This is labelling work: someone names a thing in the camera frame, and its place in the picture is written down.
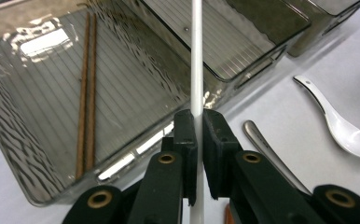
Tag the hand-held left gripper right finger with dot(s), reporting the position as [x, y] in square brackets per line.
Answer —
[220, 155]

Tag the white chopstick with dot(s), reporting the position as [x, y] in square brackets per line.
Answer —
[196, 62]

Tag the white ceramic spoon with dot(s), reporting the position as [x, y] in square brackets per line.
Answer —
[349, 137]

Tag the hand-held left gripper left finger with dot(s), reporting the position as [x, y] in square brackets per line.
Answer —
[186, 155]

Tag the smoky transparent plastic bin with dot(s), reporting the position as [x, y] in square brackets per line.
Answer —
[308, 31]
[137, 93]
[246, 46]

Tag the metal table knife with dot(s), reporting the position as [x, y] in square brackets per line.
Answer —
[262, 143]

